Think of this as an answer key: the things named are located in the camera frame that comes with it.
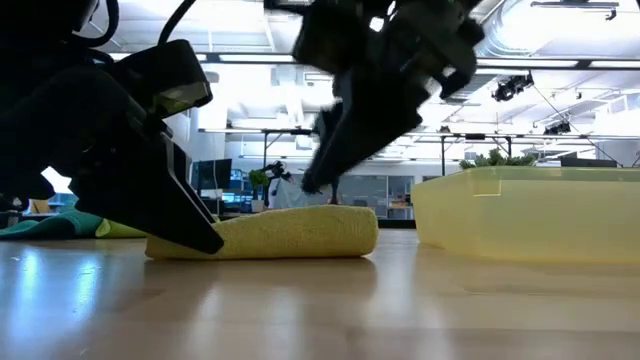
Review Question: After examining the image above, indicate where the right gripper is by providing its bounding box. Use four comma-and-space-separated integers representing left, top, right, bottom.
299, 0, 486, 196

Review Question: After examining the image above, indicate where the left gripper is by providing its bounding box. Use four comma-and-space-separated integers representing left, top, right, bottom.
0, 63, 226, 256

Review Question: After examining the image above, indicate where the light green microfiber towel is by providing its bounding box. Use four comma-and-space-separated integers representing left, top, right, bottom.
94, 218, 149, 240

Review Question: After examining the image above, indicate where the teal microfiber towel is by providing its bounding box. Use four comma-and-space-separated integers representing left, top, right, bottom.
0, 207, 104, 241

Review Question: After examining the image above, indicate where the yellow microfiber towel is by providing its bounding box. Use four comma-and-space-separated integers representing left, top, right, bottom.
144, 203, 380, 261

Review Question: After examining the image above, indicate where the translucent yellow plastic basket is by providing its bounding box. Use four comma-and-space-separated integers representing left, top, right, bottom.
410, 165, 640, 265

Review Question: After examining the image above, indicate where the dark computer monitor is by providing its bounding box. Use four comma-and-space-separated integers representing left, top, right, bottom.
192, 158, 234, 192

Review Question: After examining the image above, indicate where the person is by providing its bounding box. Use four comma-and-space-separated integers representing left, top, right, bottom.
268, 175, 312, 210

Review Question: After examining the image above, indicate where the small potted plant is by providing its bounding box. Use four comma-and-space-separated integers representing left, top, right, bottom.
247, 169, 271, 214

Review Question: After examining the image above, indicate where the long ceiling light strip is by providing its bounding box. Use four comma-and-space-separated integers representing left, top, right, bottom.
197, 52, 296, 65
477, 58, 640, 70

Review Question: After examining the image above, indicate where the leafy green plant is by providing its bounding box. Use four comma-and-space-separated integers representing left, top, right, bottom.
458, 148, 537, 174

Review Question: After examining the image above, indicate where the black ceiling spotlight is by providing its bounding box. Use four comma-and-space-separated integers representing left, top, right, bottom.
491, 71, 536, 104
543, 120, 573, 137

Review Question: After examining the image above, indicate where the flat black screen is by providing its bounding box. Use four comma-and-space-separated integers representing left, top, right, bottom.
559, 157, 619, 168

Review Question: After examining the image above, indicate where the black ceiling track lamp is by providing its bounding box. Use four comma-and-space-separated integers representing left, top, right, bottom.
529, 0, 621, 22

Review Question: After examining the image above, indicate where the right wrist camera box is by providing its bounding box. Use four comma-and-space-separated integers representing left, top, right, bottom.
292, 0, 381, 76

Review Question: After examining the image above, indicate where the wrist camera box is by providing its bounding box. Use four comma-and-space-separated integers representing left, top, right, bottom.
110, 38, 214, 122
292, 0, 381, 76

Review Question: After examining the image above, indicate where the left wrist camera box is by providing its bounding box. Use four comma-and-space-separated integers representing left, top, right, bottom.
110, 38, 214, 122

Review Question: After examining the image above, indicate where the black metal desk frame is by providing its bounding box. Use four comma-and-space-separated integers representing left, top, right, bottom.
407, 132, 640, 179

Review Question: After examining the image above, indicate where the silver ventilation duct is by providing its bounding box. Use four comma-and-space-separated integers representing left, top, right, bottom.
474, 0, 556, 59

